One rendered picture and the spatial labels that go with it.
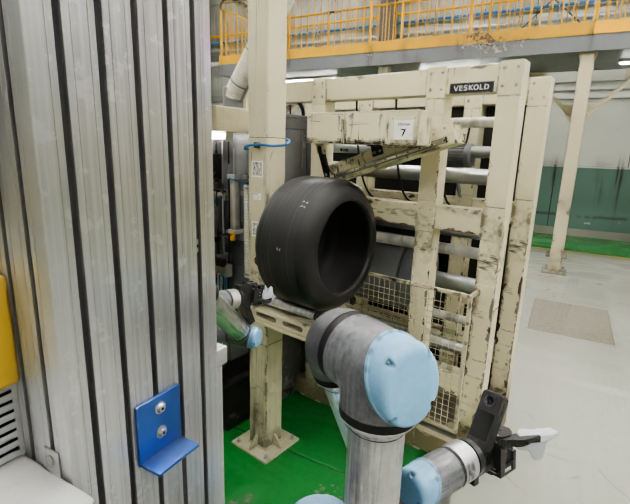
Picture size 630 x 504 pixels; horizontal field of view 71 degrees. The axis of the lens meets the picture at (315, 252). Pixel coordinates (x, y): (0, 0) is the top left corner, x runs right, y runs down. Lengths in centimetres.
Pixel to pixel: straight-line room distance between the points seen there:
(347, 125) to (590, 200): 883
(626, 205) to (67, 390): 1047
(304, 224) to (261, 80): 73
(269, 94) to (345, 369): 164
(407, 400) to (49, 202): 48
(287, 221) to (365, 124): 60
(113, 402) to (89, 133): 32
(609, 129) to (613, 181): 102
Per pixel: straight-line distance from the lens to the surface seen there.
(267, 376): 241
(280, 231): 179
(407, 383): 62
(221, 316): 136
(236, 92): 271
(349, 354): 64
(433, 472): 87
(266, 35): 215
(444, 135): 205
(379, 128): 204
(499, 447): 100
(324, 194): 181
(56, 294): 53
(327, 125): 220
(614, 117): 1071
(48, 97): 52
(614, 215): 1069
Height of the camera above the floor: 161
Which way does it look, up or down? 13 degrees down
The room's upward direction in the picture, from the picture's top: 2 degrees clockwise
